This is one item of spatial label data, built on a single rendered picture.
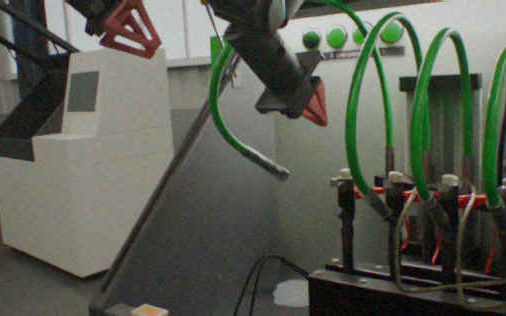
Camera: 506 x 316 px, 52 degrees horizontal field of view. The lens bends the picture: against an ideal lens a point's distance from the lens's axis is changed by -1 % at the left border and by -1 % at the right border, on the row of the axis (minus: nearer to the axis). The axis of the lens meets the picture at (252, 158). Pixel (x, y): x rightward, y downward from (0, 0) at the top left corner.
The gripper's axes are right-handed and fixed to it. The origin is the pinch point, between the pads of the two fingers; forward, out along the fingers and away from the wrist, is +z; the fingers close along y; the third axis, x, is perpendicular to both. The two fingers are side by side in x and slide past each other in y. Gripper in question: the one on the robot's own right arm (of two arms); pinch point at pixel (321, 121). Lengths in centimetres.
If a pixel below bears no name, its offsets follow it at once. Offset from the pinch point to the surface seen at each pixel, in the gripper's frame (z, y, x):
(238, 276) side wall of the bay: 33, -19, 35
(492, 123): -0.4, 0.5, -24.9
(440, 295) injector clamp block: 24.0, -12.2, -14.1
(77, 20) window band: 92, 208, 580
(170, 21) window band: 138, 231, 447
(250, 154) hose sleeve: 0.0, -7.0, 10.4
